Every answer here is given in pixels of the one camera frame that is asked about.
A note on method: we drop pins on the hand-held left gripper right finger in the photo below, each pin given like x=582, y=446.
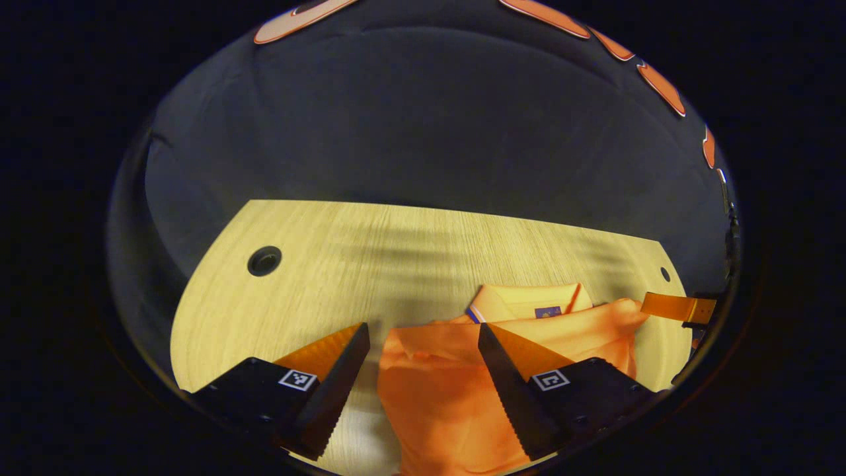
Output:
x=509, y=396

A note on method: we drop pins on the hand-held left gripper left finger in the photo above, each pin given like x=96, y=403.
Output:
x=334, y=396

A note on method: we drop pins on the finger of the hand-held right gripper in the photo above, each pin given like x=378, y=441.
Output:
x=674, y=307

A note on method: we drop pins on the orange T-shirt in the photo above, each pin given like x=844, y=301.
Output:
x=436, y=410

